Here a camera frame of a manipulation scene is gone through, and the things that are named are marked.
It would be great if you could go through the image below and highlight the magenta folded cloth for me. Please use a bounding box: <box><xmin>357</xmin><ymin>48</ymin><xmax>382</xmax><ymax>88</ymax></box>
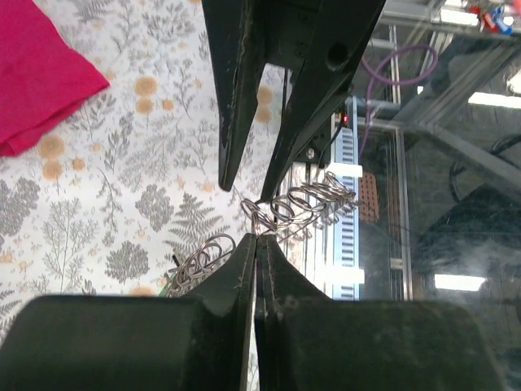
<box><xmin>1</xmin><ymin>1</ymin><xmax>109</xmax><ymax>156</ymax></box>

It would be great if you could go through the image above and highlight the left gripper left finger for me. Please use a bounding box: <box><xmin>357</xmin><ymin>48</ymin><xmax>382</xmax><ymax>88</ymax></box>
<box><xmin>1</xmin><ymin>234</ymin><xmax>256</xmax><ymax>390</ymax></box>

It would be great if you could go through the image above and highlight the green key tag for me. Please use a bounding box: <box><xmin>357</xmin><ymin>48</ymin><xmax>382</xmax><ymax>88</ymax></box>
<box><xmin>158</xmin><ymin>282</ymin><xmax>169</xmax><ymax>297</ymax></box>

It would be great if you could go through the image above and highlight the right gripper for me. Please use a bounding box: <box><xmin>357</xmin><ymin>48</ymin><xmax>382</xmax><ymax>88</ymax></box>
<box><xmin>202</xmin><ymin>0</ymin><xmax>385</xmax><ymax>202</ymax></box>

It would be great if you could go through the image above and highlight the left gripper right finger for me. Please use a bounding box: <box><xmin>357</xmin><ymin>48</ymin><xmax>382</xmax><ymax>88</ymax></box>
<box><xmin>255</xmin><ymin>235</ymin><xmax>503</xmax><ymax>390</ymax></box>

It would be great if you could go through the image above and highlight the metal ring key organizer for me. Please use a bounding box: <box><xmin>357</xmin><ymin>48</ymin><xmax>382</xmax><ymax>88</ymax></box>
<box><xmin>164</xmin><ymin>171</ymin><xmax>348</xmax><ymax>297</ymax></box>

